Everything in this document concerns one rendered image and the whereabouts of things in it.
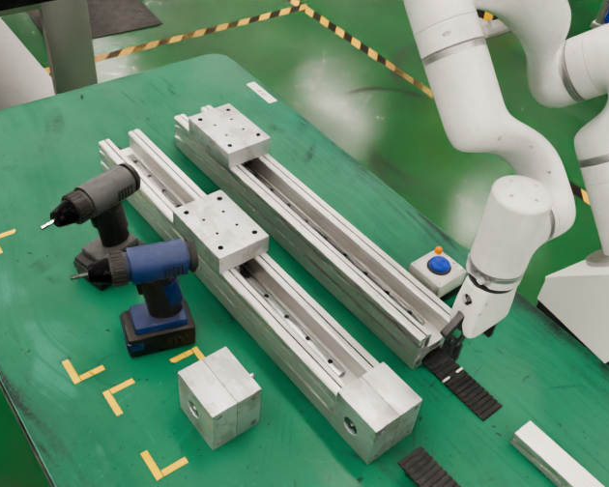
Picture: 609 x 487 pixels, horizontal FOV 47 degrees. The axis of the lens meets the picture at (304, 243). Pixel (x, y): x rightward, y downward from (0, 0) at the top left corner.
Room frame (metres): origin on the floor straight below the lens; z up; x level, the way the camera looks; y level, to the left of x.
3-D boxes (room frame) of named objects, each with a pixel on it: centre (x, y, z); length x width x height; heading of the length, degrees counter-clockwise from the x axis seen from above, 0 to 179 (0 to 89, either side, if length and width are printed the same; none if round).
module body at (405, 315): (1.10, 0.02, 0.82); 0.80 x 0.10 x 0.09; 43
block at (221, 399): (0.65, 0.10, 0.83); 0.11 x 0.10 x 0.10; 132
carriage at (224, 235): (0.97, 0.16, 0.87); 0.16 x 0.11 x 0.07; 43
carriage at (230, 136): (1.29, 0.19, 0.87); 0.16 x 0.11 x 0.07; 43
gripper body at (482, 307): (0.77, -0.29, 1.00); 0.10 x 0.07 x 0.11; 133
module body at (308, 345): (0.97, 0.16, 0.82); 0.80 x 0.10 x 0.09; 43
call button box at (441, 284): (0.98, -0.26, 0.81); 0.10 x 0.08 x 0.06; 133
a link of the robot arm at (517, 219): (0.77, -0.29, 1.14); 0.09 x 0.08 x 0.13; 127
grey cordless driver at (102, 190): (0.92, 0.38, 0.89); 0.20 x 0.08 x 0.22; 147
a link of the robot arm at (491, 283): (0.77, -0.29, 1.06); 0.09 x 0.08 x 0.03; 133
